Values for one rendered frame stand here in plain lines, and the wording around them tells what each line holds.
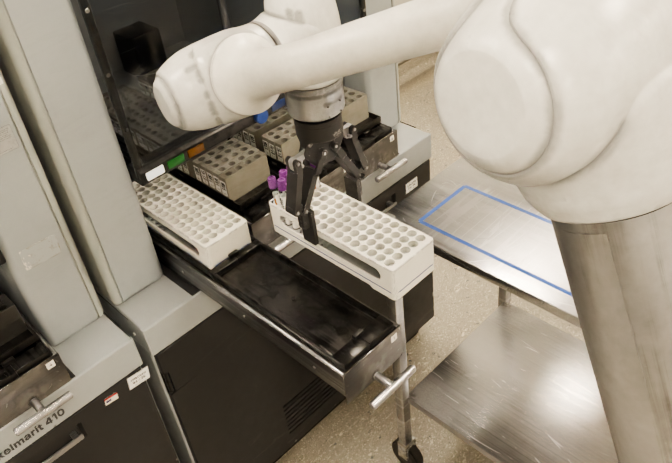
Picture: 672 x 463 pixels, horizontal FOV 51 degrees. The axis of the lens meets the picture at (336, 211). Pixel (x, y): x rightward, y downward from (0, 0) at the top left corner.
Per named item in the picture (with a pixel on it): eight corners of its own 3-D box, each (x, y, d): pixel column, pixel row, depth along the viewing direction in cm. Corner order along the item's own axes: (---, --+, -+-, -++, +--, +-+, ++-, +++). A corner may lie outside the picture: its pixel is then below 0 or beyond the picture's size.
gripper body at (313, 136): (313, 129, 103) (321, 181, 109) (353, 105, 108) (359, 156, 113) (280, 115, 108) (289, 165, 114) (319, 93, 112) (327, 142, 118)
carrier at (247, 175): (265, 174, 150) (260, 150, 146) (272, 177, 149) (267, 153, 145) (223, 200, 144) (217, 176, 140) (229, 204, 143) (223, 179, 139)
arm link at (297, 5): (314, 54, 110) (248, 87, 104) (300, -46, 101) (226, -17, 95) (362, 72, 104) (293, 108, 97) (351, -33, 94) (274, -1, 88)
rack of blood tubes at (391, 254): (272, 229, 128) (266, 202, 124) (312, 202, 133) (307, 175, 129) (395, 301, 110) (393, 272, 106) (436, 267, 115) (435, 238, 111)
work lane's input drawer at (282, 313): (119, 237, 152) (106, 204, 146) (171, 206, 159) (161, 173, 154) (367, 422, 108) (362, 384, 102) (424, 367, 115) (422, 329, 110)
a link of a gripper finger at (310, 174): (329, 150, 110) (323, 149, 109) (311, 216, 113) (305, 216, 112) (312, 142, 113) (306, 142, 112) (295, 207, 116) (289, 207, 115)
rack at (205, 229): (126, 214, 146) (117, 190, 143) (166, 191, 152) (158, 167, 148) (212, 274, 129) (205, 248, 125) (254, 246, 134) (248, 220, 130)
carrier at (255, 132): (290, 130, 163) (286, 108, 160) (295, 133, 162) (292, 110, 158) (251, 152, 157) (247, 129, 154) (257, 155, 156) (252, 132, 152)
